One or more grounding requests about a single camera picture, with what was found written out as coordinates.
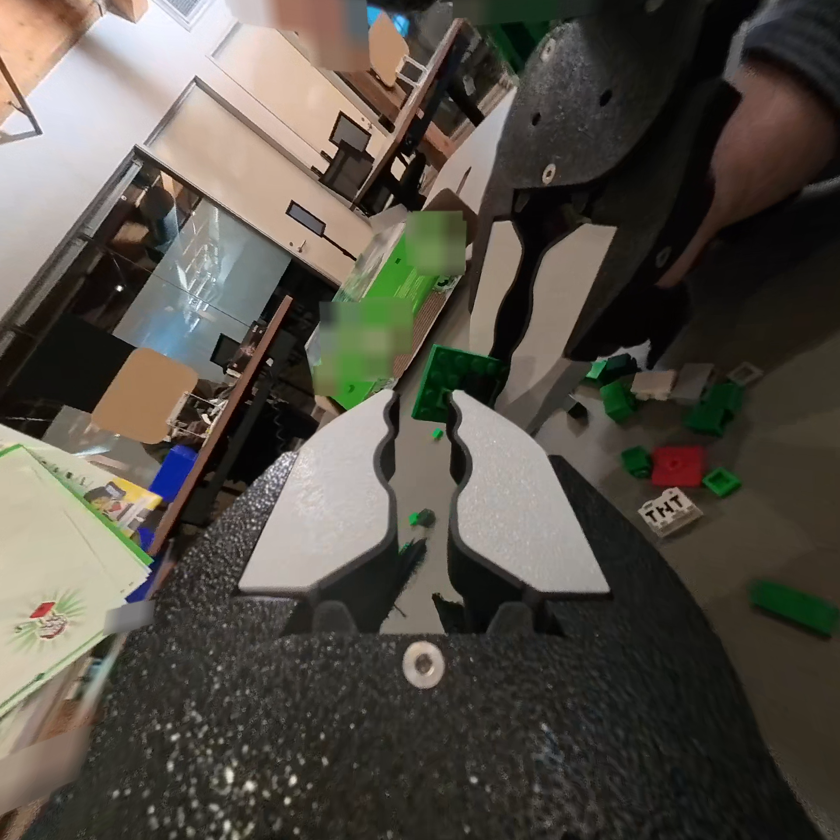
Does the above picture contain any blue storage bin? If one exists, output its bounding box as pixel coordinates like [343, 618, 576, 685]
[147, 444, 200, 501]

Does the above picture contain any green studded plate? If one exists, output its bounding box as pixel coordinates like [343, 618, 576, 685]
[411, 344, 511, 422]

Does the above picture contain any yellow printed leaflet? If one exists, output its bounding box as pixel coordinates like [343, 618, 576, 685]
[84, 478, 164, 534]

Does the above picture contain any long green toy plate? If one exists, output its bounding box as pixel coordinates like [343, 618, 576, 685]
[750, 579, 840, 637]

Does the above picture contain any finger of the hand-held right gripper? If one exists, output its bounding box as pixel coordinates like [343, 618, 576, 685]
[468, 218, 526, 362]
[504, 222, 619, 435]

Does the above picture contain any table with wooden edge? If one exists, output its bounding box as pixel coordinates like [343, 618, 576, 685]
[147, 295, 294, 559]

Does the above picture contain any white instruction booklet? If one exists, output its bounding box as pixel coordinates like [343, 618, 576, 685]
[0, 441, 156, 719]

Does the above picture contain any red square toy plate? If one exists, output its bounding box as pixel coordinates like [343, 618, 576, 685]
[651, 446, 706, 487]

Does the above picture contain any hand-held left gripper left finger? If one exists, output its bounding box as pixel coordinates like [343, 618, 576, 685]
[236, 390, 401, 601]

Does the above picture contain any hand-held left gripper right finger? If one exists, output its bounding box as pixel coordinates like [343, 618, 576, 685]
[448, 390, 613, 599]

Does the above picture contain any grey toy brick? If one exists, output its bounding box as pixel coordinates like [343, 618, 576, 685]
[672, 363, 716, 404]

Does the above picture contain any white brick with black print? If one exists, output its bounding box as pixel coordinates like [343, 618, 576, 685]
[638, 487, 703, 539]

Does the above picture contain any person's right hand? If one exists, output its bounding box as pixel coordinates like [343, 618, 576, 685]
[655, 64, 840, 290]

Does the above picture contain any green cardboard toy box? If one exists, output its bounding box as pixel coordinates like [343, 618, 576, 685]
[307, 205, 475, 411]

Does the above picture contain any white toy brick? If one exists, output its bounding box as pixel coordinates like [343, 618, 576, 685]
[630, 369, 677, 400]

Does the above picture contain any grey desk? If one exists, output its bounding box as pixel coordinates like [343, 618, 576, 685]
[377, 217, 840, 840]

